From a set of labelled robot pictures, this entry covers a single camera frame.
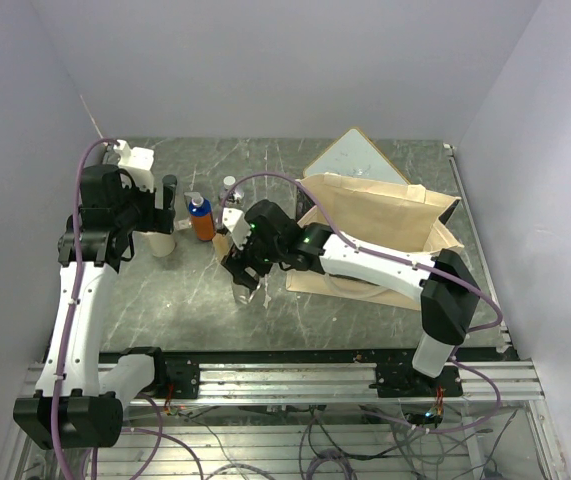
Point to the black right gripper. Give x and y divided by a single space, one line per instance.
236 261

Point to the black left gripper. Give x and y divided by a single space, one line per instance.
156 219

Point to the orange blue spray bottle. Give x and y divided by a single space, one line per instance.
201 216

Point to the cream canvas tote bag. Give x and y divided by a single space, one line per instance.
407 218

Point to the clear bottle with dark cap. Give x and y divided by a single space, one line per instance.
246 280

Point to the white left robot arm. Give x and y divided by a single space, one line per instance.
75 405

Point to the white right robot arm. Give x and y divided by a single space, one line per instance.
441 285

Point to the beige squeeze tube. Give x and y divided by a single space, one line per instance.
221 244

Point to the cream cylindrical bottle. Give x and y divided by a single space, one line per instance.
160 244

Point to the yellow-framed small whiteboard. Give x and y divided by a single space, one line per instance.
353 154

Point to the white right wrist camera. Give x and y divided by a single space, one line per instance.
234 222

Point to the aluminium front frame rail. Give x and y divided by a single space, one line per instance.
275 384

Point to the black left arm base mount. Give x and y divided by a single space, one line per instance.
175 379

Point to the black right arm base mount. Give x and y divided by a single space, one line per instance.
395 380

